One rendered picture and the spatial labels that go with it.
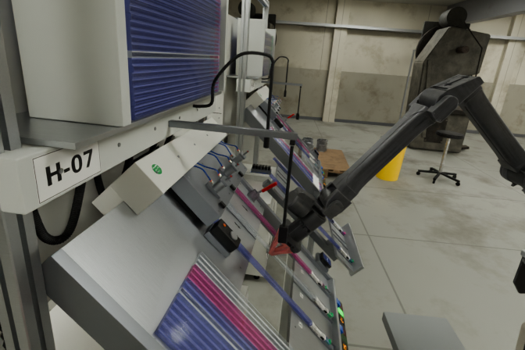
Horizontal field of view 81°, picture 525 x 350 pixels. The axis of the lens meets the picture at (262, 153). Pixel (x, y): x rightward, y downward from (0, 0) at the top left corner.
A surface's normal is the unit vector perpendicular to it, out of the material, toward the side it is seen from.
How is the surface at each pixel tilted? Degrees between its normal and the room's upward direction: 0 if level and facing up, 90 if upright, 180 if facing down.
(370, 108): 90
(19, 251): 90
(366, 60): 90
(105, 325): 90
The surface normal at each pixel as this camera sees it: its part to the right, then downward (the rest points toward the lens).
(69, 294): -0.15, 0.29
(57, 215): 0.99, 0.11
